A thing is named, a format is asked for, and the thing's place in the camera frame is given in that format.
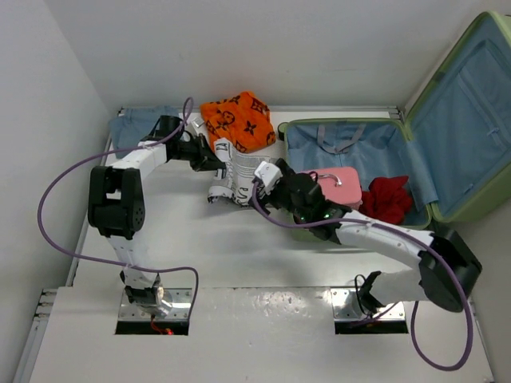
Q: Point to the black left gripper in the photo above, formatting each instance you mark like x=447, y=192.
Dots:
x=205, y=159

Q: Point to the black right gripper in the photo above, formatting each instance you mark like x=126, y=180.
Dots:
x=263, y=199

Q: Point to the newspaper print cloth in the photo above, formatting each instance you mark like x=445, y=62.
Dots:
x=234, y=183

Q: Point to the pink vanity case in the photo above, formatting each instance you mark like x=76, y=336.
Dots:
x=340, y=185

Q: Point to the red garment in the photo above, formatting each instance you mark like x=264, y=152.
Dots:
x=387, y=199

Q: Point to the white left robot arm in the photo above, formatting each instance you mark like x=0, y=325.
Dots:
x=117, y=205

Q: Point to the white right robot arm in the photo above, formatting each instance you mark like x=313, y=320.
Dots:
x=441, y=268

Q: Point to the orange patterned garment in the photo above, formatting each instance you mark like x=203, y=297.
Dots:
x=244, y=120

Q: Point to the light blue jeans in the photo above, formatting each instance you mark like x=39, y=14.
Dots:
x=132, y=124

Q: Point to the green suitcase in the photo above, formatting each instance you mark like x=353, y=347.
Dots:
x=454, y=144

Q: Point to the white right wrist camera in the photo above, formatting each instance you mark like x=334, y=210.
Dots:
x=267, y=175

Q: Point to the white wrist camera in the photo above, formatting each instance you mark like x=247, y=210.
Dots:
x=198, y=126
x=267, y=175

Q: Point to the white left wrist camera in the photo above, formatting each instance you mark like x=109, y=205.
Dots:
x=198, y=126

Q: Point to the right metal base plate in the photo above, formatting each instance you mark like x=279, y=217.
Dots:
x=345, y=308

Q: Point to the metal base plate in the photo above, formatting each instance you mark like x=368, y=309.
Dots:
x=345, y=308
x=174, y=307

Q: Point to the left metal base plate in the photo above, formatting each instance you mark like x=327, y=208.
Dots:
x=174, y=307

